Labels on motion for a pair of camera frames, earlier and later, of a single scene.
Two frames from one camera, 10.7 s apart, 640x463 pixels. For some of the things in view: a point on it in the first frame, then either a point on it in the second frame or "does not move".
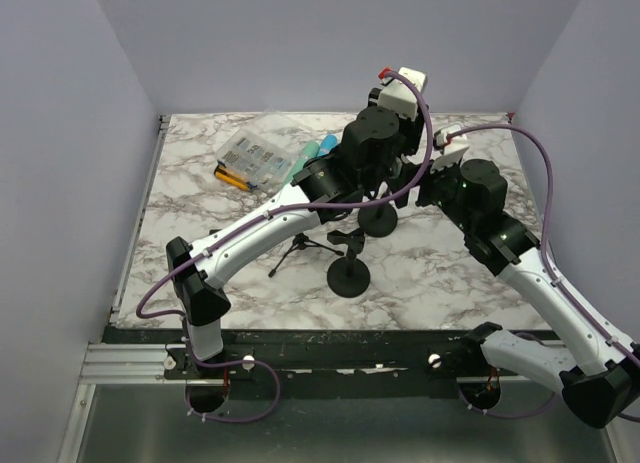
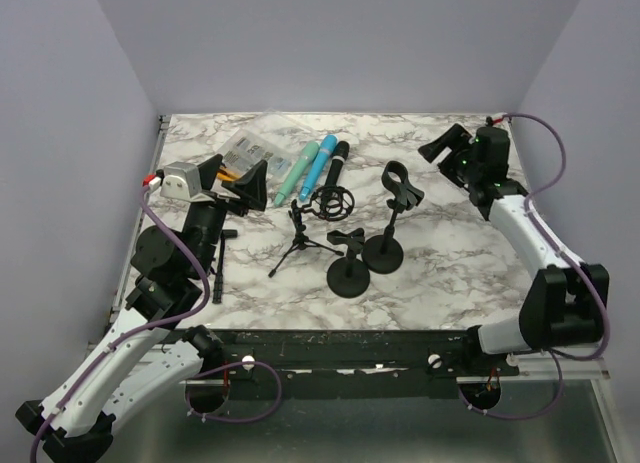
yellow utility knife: (233, 178) does not move
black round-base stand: (378, 221) -> (384, 253)
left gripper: (411, 130) -> (251, 187)
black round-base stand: (348, 276) does not move
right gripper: (426, 180) -> (455, 137)
